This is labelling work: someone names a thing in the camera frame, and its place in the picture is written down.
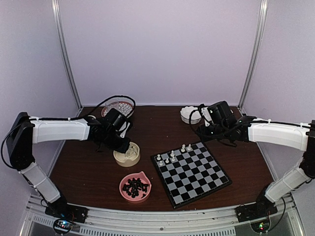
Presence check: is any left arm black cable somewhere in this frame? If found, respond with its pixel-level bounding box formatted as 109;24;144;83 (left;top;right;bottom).
1;94;136;170

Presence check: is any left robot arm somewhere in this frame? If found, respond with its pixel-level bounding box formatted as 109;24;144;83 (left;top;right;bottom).
6;109;132;218

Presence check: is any black chess pieces pile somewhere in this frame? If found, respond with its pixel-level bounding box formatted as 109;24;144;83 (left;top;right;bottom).
123;178;149;198

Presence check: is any pink bowl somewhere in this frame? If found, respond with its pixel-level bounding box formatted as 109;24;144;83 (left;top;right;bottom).
119;171;152;204

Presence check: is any aluminium frame post left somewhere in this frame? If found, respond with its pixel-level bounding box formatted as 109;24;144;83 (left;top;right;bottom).
51;0;83;110

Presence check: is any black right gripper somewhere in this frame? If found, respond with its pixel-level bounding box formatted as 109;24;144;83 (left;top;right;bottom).
196;123;228;143

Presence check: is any aluminium front rail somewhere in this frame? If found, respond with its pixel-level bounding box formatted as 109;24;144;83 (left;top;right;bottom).
17;195;306;236

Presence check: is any black and white chessboard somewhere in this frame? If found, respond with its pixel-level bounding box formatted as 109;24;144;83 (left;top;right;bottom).
151;142;232;209

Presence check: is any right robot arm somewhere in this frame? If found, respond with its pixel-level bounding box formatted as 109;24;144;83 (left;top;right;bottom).
195;101;315;217

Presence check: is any aluminium frame post right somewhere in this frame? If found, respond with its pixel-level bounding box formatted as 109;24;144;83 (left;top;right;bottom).
237;0;268;113

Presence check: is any clear glass tumbler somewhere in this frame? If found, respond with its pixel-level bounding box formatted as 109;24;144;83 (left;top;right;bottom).
105;98;119;112

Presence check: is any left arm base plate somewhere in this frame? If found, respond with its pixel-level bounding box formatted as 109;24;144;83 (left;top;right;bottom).
45;202;88;223

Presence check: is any cream bowl with spout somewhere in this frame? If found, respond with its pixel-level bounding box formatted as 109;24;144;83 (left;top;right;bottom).
113;142;141;167

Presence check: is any aluminium frame post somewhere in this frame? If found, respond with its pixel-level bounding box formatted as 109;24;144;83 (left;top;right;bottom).
51;0;83;110
237;0;268;113

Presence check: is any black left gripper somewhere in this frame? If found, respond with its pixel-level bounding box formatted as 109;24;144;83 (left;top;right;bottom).
103;130;131;154

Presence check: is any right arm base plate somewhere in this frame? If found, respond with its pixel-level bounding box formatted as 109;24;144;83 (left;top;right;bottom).
235;201;278;222

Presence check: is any white scalloped bowl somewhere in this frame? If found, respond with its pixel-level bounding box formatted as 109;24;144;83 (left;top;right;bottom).
180;106;201;124

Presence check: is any patterned saucer plate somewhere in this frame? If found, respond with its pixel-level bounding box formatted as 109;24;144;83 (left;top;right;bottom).
101;98;135;118

